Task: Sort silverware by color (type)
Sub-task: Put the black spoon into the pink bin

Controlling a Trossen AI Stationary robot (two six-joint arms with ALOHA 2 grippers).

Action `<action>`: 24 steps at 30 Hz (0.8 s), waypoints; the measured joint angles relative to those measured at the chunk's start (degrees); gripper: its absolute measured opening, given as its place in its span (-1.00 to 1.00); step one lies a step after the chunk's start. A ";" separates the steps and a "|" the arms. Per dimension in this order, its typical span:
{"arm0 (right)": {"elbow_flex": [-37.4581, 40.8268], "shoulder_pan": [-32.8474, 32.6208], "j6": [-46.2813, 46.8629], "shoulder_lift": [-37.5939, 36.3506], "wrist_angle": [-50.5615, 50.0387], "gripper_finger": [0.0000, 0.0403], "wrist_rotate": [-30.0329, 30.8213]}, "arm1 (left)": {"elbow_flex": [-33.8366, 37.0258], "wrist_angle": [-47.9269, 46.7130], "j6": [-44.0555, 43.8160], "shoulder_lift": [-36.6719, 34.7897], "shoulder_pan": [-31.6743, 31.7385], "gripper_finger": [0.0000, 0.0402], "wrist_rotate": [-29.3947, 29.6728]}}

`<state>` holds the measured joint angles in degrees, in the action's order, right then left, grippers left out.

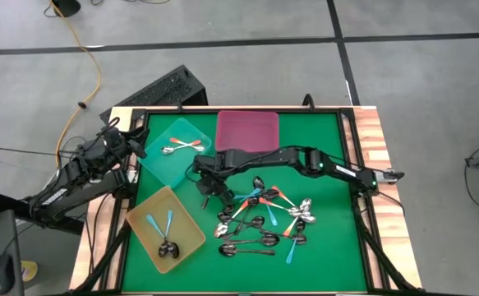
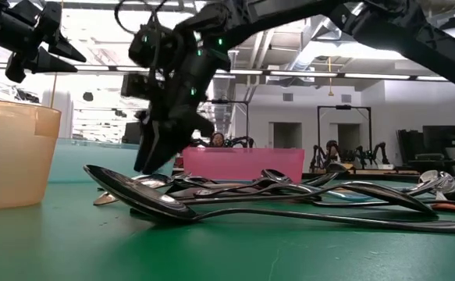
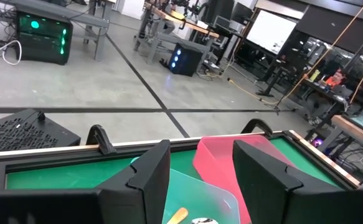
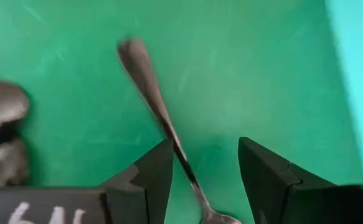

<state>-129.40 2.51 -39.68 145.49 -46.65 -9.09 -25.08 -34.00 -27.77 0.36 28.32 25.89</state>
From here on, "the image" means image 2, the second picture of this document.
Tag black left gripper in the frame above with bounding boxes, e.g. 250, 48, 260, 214
4, 2, 87, 83

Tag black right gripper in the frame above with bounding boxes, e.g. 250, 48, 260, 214
120, 7, 232, 176

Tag black monitor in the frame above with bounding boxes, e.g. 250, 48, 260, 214
121, 121, 142, 145

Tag person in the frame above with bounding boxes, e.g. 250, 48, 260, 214
210, 131, 226, 148

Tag large foreground steel spoon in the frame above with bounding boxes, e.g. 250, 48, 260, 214
83, 163, 455, 234

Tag teal translucent plastic bin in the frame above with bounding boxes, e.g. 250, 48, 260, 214
47, 138, 176, 184

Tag pink plastic bin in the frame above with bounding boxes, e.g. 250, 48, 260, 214
182, 147, 306, 183

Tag amber translucent plastic bin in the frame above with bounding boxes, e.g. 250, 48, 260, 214
0, 97, 62, 211

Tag green table mat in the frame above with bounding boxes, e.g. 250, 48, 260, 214
0, 171, 455, 281

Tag long ceiling light strip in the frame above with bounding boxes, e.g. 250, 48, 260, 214
74, 64, 450, 82

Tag wooden workbench grey legs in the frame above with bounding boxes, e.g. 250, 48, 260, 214
308, 162, 421, 176

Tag black monitor bank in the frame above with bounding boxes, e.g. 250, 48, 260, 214
396, 124, 455, 169

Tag silver ventilation duct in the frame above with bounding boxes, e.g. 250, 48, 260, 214
211, 50, 239, 136
289, 15, 329, 79

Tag black gantry frame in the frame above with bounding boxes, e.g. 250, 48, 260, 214
207, 98, 251, 149
316, 104, 373, 167

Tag yellow hanging cord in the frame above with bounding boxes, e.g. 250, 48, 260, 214
325, 56, 336, 98

